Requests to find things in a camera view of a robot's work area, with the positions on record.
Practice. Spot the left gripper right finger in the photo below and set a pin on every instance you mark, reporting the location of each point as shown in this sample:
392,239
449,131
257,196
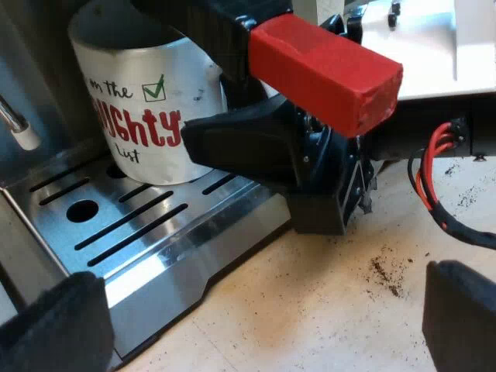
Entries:
461,317

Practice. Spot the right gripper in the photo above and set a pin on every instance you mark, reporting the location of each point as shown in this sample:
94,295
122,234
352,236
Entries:
321,193

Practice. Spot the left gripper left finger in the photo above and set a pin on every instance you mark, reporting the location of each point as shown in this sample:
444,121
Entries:
58,325

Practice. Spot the white mug red black print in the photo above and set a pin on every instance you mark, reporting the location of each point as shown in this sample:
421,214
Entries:
128,69

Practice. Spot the steel espresso machine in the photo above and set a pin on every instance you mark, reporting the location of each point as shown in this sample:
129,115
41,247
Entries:
155,240

